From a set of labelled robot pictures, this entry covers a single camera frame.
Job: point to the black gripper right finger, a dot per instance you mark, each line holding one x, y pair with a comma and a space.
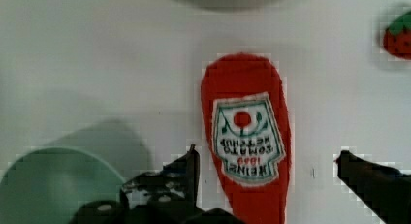
385, 190

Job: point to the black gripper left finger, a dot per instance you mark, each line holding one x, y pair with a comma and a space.
171, 192

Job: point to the red plush ketchup bottle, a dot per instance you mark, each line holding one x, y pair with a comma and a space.
249, 136

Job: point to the small plush strawberry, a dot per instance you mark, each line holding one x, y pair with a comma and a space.
397, 37

